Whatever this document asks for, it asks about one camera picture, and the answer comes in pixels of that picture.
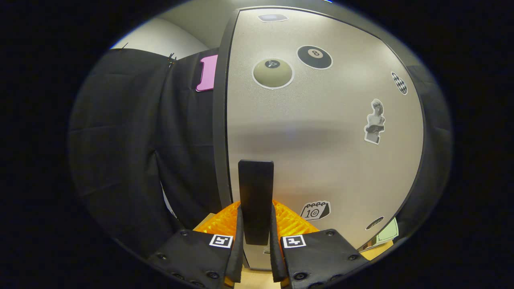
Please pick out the black backdrop cloth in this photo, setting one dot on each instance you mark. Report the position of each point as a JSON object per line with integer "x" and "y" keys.
{"x": 120, "y": 140}

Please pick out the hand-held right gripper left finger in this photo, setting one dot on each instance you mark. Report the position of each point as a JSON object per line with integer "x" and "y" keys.
{"x": 239, "y": 261}

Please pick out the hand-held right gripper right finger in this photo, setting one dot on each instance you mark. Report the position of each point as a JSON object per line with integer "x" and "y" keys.
{"x": 275, "y": 261}

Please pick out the beige cabinet door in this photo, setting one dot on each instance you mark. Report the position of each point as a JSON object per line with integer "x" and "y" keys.
{"x": 321, "y": 160}

